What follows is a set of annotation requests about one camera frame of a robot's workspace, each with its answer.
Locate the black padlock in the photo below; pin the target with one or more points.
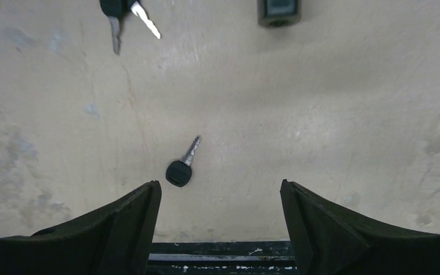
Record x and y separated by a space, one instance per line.
278 13

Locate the black key bunch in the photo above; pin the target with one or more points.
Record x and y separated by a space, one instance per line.
117 10

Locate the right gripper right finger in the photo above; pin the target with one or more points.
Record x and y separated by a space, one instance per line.
328 238

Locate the single black key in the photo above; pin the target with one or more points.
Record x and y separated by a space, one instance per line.
179 172

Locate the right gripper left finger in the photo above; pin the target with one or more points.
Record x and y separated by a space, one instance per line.
113 239

